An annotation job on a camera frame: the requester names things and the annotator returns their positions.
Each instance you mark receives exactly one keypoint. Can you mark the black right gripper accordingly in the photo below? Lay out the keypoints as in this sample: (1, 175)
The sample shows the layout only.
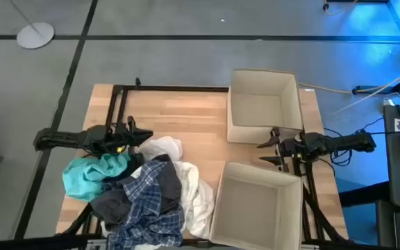
(295, 147)

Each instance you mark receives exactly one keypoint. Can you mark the black aluminium table frame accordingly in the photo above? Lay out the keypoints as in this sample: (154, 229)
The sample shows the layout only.
(172, 88)

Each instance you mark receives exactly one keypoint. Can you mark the blue plaid shirt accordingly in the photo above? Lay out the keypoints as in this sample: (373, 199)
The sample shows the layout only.
(148, 208)

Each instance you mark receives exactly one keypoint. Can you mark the smooth white garment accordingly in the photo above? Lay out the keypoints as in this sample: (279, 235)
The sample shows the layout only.
(196, 198)

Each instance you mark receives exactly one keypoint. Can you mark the round grey stand base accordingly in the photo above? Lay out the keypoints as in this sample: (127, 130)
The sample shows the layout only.
(35, 35)

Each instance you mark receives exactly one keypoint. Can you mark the black floor beam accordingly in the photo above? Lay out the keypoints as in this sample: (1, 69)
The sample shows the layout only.
(363, 194)

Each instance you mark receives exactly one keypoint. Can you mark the silver metal bracket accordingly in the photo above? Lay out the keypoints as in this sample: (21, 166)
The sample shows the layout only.
(311, 247)
(97, 246)

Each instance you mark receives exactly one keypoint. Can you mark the black horizontal beam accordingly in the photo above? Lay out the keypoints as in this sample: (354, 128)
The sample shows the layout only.
(30, 243)

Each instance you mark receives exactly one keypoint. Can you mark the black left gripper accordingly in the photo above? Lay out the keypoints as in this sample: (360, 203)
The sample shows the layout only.
(122, 137)

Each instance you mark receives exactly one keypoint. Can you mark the teal garment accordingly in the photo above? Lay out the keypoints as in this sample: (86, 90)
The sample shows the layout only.
(85, 177)

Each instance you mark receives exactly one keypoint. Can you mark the thin grey stand pole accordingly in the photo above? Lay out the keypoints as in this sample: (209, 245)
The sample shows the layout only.
(24, 15)

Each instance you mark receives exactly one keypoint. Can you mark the white power adapter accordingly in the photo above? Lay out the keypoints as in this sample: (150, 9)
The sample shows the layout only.
(389, 102)

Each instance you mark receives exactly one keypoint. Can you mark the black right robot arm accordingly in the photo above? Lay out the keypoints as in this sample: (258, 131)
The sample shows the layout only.
(346, 141)

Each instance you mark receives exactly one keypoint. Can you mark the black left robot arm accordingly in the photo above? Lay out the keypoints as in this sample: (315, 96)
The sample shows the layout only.
(64, 137)

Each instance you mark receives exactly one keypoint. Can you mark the beige fabric storage box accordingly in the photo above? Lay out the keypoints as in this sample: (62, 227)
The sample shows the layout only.
(252, 208)
(255, 107)

